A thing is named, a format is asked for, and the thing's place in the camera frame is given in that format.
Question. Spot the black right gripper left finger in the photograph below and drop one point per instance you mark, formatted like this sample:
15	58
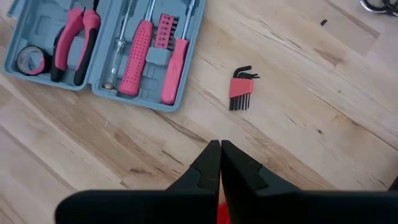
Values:
205	174

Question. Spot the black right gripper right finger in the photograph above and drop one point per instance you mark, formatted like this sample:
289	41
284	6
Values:
242	174

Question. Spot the pink holder black hex keys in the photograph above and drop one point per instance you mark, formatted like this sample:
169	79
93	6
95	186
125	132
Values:
241	87

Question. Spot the short pink tool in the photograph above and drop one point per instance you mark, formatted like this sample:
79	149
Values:
164	31

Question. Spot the black tape roll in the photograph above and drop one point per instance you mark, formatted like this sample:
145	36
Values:
21	70

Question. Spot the grey plastic tool case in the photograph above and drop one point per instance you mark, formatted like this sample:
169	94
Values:
40	28

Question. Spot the long red plastic bin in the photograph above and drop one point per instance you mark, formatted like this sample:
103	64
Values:
224	214

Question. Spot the clear tester screwdriver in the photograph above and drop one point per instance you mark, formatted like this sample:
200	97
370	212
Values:
116	53

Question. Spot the black clear safety glasses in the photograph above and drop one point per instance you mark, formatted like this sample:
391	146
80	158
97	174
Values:
376	7

